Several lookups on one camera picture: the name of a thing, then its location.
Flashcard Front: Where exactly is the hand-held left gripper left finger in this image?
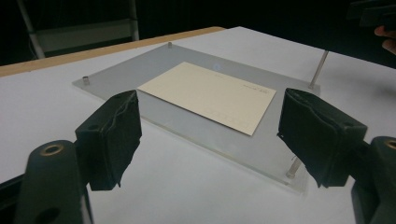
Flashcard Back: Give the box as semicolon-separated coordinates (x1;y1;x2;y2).
74;90;143;191

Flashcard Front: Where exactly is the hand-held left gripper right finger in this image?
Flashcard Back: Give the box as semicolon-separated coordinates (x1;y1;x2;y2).
276;87;369;189

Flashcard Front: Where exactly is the clear acrylic frame panel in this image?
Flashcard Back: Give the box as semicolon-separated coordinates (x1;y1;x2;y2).
72;42;321;194

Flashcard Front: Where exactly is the cream paper card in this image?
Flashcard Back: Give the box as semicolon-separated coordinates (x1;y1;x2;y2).
136;61;277;137

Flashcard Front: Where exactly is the long metal standoff rod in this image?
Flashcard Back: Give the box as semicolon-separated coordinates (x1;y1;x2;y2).
308;49;330;90

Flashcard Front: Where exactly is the white table mat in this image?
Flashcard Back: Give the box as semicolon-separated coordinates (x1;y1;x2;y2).
0;26;396;224

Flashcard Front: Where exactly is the metal stand shelf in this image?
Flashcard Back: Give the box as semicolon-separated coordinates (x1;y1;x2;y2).
17;0;140;60

